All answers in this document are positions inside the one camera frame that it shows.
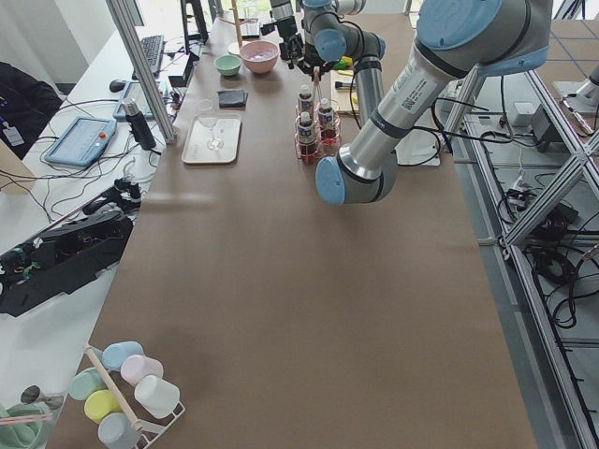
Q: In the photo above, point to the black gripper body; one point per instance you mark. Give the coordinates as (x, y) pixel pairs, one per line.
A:
(313, 55)
(286, 26)

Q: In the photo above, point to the copper wire bottle basket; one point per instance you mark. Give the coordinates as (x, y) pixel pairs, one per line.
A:
(317, 94)

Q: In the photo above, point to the tea bottle white cap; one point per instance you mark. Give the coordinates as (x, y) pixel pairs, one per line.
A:
(306, 135)

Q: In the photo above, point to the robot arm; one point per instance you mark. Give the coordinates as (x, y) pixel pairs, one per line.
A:
(452, 38)
(317, 42)

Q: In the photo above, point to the pink bowl of ice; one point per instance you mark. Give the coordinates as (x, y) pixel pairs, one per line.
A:
(259, 56)

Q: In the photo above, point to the green lime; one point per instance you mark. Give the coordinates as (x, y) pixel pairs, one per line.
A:
(344, 64)

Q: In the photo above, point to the wooden cup tree stand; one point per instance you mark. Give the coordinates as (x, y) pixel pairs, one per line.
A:
(244, 17)

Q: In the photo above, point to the steel muddler black tip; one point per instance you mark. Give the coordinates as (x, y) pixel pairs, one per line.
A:
(342, 85)

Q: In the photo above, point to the bamboo cutting board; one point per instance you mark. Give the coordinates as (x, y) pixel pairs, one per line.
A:
(345, 101)

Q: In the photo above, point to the green ceramic bowl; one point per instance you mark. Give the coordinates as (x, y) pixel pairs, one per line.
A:
(228, 65)

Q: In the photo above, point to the grey folded cloth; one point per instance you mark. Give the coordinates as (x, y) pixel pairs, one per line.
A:
(232, 99)

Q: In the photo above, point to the clear wine glass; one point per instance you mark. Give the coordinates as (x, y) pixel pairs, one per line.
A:
(207, 116)

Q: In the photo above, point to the white rabbit tray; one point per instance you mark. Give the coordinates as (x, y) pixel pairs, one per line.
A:
(195, 149)

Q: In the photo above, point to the black keyboard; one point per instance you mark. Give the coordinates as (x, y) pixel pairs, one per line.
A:
(153, 49)

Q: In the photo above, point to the blue teach pendant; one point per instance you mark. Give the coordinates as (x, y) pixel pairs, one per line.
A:
(83, 142)
(132, 92)

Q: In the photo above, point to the black thermos bottle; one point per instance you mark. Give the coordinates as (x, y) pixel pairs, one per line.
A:
(139, 127)

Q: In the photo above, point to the black computer mouse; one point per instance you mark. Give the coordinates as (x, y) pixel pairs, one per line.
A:
(116, 86)

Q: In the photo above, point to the black device housing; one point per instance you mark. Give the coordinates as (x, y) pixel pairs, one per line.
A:
(63, 260)

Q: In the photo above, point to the pink cup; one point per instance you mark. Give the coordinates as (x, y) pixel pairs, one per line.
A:
(136, 367)

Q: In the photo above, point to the blue cup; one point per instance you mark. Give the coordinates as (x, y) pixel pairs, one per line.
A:
(116, 353)

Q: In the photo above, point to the white cup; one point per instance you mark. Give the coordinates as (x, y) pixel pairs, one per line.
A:
(157, 396)

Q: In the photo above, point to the green cup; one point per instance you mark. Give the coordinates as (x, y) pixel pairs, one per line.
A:
(85, 383)

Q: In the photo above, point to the yellow cup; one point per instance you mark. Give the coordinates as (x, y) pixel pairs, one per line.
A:
(100, 404)

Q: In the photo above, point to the white cup rack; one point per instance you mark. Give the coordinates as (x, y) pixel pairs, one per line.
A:
(152, 429)

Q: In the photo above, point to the grey cup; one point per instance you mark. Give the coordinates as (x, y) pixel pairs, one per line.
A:
(116, 432)

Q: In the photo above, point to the aluminium frame post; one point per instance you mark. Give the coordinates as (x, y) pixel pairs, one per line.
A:
(123, 21)

